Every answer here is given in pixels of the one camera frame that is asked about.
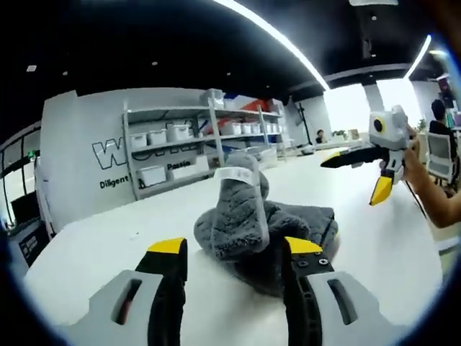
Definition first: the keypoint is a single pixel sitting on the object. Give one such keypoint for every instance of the person's right hand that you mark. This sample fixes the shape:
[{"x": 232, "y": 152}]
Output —
[{"x": 414, "y": 158}]

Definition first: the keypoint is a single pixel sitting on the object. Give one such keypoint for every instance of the grey towel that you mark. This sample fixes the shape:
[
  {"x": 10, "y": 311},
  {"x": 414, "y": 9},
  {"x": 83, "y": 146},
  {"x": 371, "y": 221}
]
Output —
[{"x": 237, "y": 216}]

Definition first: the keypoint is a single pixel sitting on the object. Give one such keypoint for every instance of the white standing board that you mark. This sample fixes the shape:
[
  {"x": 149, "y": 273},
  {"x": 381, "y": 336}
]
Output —
[{"x": 45, "y": 194}]

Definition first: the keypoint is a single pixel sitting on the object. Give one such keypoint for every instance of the white office chair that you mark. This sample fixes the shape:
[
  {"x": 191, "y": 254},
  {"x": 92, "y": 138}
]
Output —
[{"x": 438, "y": 153}]

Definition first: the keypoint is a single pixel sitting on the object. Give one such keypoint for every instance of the black cabinet with label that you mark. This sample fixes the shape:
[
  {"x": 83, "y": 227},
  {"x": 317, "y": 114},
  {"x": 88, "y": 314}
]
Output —
[{"x": 32, "y": 248}]

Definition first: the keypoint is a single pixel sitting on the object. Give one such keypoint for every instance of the black tripod stand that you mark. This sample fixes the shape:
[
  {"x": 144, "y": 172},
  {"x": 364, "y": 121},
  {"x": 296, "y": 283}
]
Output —
[{"x": 305, "y": 122}]

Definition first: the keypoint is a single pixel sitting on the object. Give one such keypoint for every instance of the short ceiling light strip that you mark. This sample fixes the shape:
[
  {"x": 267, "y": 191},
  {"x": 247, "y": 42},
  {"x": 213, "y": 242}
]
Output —
[{"x": 417, "y": 56}]

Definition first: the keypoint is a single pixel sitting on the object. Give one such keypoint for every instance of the group of white storage bins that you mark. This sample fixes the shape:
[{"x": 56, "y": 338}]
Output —
[{"x": 173, "y": 135}]

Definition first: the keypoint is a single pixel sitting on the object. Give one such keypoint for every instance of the grey metal shelving unit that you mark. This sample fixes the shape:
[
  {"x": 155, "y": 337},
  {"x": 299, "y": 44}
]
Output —
[{"x": 212, "y": 144}]

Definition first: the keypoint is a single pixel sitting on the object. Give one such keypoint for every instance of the ceiling air conditioner vent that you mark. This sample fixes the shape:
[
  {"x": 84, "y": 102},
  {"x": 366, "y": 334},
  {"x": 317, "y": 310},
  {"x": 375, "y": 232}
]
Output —
[{"x": 372, "y": 1}]

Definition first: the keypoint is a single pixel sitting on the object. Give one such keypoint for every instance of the long ceiling light strip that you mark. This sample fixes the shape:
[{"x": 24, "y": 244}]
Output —
[{"x": 281, "y": 43}]

